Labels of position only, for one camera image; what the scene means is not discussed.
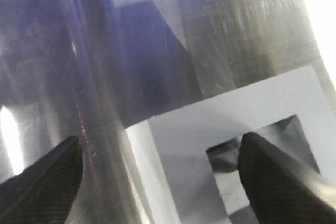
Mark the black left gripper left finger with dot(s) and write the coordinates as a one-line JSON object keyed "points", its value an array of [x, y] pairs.
{"points": [[46, 190]]}

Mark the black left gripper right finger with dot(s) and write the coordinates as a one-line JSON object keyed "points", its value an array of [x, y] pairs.
{"points": [[280, 189]]}

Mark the gray square hollow base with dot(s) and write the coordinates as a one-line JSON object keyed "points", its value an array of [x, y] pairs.
{"points": [[188, 158]]}

